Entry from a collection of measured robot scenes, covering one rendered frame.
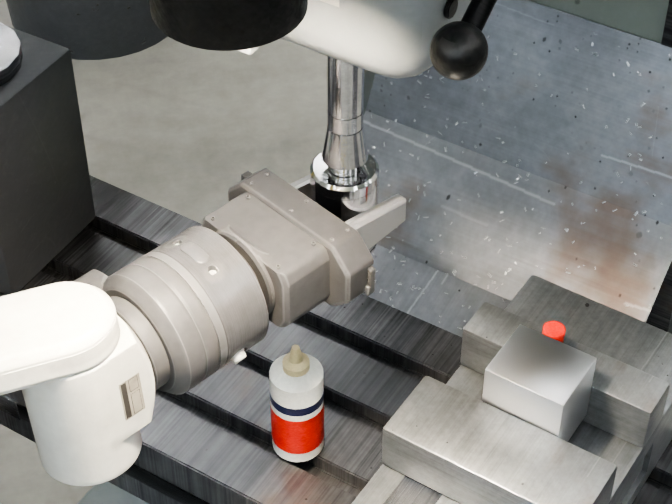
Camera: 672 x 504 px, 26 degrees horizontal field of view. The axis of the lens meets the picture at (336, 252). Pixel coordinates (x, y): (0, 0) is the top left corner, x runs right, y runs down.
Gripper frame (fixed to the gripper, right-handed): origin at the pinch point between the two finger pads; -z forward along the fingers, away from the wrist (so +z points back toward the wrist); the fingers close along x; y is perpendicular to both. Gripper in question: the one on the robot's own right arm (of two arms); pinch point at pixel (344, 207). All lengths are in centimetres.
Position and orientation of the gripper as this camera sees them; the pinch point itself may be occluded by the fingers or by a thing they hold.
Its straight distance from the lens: 101.0
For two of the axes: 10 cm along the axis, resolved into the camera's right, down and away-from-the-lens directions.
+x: -7.0, -4.9, 5.2
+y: -0.1, 7.3, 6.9
